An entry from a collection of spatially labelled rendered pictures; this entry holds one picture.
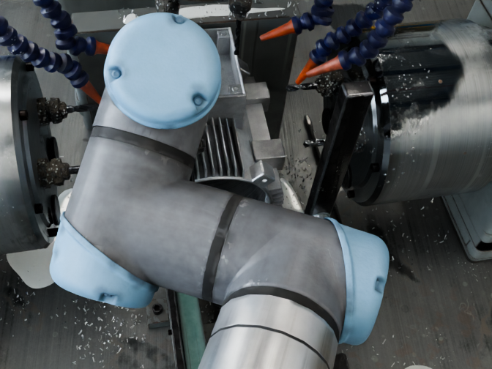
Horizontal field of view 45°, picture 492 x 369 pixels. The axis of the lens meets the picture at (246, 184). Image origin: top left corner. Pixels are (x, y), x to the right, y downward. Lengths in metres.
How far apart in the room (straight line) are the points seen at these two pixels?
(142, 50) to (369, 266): 0.19
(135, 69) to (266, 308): 0.17
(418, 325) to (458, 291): 0.10
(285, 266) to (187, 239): 0.06
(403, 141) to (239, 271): 0.43
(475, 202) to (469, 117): 0.26
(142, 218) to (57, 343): 0.58
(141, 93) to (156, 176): 0.06
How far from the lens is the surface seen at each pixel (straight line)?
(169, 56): 0.39
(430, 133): 0.78
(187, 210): 0.38
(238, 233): 0.38
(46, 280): 0.99
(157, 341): 0.93
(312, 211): 0.77
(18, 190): 0.71
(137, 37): 0.39
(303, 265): 0.36
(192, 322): 0.81
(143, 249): 0.39
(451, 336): 1.01
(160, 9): 0.64
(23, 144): 0.72
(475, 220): 1.03
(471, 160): 0.82
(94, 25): 0.81
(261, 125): 0.80
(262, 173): 0.72
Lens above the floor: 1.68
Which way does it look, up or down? 56 degrees down
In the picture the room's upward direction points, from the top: 7 degrees clockwise
